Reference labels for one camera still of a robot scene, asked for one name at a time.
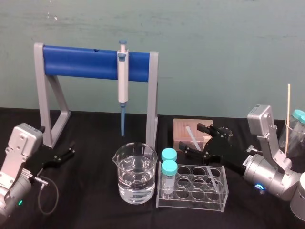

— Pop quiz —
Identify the white stirring rod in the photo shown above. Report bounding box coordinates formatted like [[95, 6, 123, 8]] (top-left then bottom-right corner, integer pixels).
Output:
[[185, 125, 202, 152]]

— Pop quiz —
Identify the thin dark wrist cable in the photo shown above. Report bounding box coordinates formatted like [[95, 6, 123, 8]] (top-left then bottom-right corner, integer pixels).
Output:
[[31, 175, 60, 215]]

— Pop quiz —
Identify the clear tube with teal cap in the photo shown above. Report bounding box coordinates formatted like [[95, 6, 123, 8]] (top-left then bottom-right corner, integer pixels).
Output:
[[161, 159, 178, 200], [161, 147, 178, 162]]

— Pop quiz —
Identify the glass beaker with water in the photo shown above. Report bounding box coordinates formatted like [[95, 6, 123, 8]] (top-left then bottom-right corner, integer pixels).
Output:
[[112, 142, 159, 204]]

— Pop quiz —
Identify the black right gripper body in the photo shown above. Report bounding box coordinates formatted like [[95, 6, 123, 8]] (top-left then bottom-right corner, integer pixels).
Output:
[[202, 127, 250, 177]]

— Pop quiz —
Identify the grey stand with blue bar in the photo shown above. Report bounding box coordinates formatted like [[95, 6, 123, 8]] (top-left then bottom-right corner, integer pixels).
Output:
[[33, 42, 159, 150]]

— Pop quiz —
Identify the clear acrylic tube rack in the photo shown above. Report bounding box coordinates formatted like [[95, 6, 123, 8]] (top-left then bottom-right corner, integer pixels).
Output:
[[155, 161, 229, 213]]

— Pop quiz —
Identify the clear glass rod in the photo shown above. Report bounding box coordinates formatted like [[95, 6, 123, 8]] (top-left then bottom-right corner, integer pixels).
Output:
[[206, 166, 222, 192]]

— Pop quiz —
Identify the thin wooden stick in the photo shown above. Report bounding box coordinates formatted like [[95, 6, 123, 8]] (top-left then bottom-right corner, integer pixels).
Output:
[[283, 83, 292, 154]]

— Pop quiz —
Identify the black table cloth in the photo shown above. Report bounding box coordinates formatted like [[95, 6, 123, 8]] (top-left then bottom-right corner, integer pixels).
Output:
[[0, 106, 305, 229]]

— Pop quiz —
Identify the white and blue pipette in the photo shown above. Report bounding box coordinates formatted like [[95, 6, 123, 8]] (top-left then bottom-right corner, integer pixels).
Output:
[[117, 39, 130, 137]]

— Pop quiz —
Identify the clear bottle with teal cap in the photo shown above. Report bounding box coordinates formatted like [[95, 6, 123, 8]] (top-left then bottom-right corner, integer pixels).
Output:
[[292, 109, 305, 134], [295, 114, 305, 146]]

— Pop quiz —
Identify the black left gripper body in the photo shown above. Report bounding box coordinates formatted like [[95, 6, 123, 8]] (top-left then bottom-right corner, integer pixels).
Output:
[[29, 144, 61, 177]]

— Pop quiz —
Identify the tan rectangular box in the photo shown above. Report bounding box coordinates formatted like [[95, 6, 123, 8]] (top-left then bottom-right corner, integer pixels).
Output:
[[173, 118, 214, 151]]

